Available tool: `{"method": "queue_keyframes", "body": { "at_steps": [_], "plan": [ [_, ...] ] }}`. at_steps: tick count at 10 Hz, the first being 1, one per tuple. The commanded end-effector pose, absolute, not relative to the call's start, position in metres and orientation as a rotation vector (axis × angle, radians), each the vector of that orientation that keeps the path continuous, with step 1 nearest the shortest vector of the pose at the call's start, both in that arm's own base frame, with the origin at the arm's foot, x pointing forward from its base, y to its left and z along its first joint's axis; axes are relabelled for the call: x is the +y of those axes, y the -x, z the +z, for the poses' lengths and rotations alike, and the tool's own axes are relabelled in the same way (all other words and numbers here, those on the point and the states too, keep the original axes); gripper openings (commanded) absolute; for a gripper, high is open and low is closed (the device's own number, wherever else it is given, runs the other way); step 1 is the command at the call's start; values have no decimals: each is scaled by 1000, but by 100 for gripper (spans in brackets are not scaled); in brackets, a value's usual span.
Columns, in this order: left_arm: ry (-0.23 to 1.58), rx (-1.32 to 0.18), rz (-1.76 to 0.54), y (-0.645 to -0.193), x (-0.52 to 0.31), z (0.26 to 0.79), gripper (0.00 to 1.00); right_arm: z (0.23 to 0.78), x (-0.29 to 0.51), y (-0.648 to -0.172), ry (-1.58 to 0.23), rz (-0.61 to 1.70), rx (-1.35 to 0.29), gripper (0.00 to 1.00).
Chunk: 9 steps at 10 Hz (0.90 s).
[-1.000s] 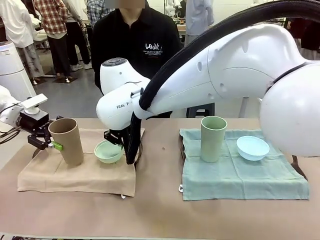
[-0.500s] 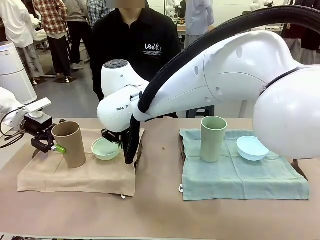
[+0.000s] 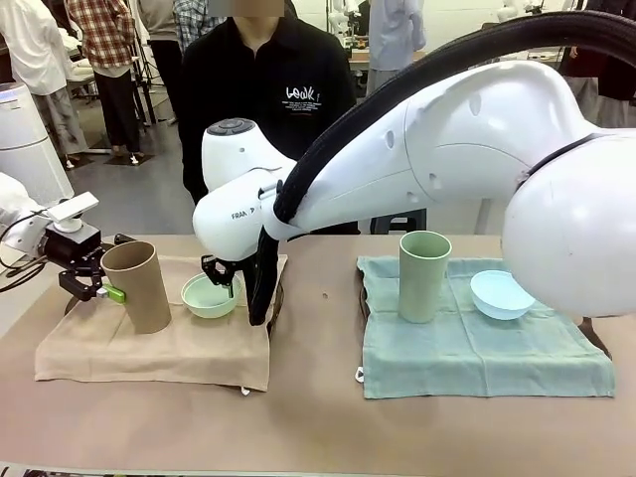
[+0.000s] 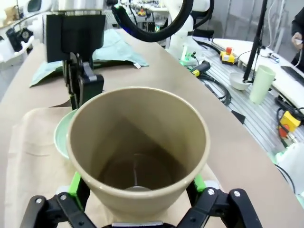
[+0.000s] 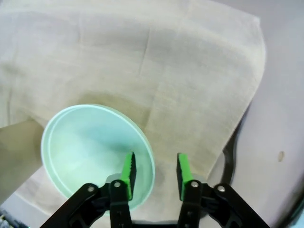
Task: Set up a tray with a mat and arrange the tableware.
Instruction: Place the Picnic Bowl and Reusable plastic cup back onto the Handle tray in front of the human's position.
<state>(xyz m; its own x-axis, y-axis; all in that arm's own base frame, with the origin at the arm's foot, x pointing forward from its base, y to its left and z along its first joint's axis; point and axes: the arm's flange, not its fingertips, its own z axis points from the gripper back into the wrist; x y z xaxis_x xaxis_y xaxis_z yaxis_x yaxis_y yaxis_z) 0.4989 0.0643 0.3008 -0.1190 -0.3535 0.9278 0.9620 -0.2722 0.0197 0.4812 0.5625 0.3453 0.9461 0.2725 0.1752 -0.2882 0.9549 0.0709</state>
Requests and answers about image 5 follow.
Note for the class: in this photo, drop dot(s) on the mint green bowl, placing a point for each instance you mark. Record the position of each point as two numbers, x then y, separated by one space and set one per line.
83 154

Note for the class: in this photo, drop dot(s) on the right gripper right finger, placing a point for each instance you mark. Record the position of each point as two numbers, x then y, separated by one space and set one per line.
190 192

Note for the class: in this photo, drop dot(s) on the beige cloth mat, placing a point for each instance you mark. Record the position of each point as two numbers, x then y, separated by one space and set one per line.
118 59

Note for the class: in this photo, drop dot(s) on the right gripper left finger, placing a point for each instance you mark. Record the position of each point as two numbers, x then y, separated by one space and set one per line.
118 190

